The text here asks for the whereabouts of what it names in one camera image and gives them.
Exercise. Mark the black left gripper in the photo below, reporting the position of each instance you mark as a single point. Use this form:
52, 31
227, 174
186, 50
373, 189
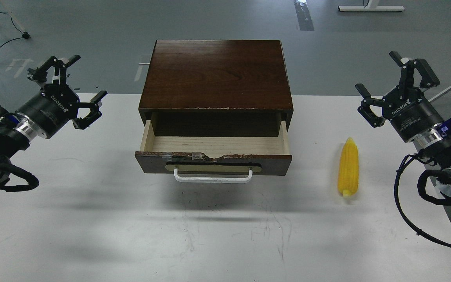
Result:
56, 103

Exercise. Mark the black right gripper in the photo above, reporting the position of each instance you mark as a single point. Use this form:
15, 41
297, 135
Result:
405, 107

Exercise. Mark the yellow corn cob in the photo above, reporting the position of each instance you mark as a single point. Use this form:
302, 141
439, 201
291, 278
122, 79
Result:
348, 176

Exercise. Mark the wooden drawer with white handle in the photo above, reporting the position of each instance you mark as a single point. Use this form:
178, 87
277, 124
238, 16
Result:
226, 159

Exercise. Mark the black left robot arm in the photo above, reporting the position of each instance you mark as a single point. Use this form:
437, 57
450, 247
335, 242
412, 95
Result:
16, 133

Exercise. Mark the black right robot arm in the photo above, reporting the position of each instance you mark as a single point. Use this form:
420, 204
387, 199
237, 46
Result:
433, 185

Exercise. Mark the white wheeled stand leg left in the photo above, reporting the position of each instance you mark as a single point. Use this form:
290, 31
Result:
18, 25

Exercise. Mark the white table base far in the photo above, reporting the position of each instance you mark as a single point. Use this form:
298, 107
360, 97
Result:
371, 5

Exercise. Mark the dark wooden cabinet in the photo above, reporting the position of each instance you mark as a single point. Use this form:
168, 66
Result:
232, 76

